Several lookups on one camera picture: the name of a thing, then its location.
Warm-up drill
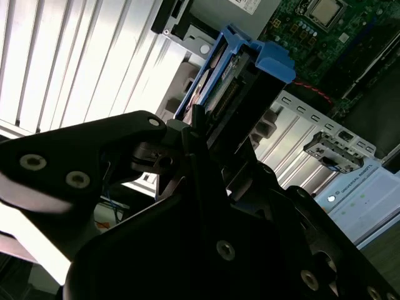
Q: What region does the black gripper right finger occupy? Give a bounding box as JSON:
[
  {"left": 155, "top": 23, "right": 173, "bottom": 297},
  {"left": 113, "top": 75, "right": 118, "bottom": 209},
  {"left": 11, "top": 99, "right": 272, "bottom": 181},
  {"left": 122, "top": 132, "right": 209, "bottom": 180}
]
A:
[{"left": 224, "top": 162, "right": 400, "bottom": 300}]

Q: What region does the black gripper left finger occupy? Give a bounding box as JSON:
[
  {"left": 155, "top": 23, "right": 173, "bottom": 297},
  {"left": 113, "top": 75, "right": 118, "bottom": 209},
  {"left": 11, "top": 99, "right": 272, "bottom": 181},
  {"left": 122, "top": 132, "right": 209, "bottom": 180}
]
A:
[{"left": 0, "top": 104, "right": 226, "bottom": 238}]

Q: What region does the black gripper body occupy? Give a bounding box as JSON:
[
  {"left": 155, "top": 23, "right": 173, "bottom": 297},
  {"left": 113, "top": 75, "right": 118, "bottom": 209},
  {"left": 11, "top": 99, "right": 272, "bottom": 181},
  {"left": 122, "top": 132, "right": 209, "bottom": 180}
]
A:
[{"left": 62, "top": 192, "right": 316, "bottom": 300}]

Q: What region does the hard disk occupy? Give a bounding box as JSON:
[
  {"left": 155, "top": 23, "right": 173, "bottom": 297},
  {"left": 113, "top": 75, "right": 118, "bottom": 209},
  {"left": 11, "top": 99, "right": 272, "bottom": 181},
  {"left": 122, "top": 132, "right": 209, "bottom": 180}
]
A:
[{"left": 174, "top": 24, "right": 296, "bottom": 151}]

